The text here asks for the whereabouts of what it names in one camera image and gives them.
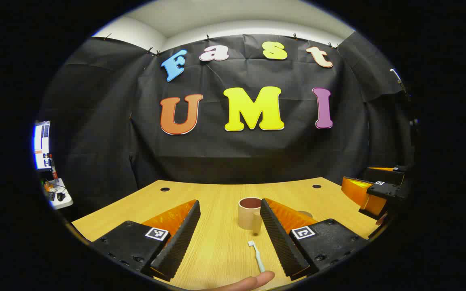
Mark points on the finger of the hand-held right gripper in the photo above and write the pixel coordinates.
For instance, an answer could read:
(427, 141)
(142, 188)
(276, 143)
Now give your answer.
(384, 190)
(386, 174)

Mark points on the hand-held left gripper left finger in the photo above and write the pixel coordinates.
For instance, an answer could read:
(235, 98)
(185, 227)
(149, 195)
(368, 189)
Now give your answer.
(180, 238)

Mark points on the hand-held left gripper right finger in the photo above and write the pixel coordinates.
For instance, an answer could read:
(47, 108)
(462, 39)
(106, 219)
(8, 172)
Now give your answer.
(279, 238)

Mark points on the pale green toothbrush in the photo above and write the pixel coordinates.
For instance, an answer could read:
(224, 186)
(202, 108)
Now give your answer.
(257, 256)

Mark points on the round brown coaster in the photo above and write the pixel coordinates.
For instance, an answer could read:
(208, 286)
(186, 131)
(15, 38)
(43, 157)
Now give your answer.
(306, 214)

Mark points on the beige cup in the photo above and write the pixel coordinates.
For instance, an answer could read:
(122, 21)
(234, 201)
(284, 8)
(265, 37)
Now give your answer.
(247, 216)

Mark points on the wooden desktop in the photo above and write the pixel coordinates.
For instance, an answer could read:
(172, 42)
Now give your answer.
(225, 194)

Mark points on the black backdrop cloth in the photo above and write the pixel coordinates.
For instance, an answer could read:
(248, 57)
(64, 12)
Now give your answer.
(237, 153)

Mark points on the white side table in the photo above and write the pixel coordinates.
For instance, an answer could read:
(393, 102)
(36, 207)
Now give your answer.
(64, 203)

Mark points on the black computer mouse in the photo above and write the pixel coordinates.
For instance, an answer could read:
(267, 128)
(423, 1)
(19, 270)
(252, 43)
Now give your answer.
(60, 197)

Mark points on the red drink bottle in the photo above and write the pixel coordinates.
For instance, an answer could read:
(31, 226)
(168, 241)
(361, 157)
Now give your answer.
(54, 167)

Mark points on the computer monitor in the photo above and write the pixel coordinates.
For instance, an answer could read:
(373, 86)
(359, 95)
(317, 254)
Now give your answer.
(41, 145)

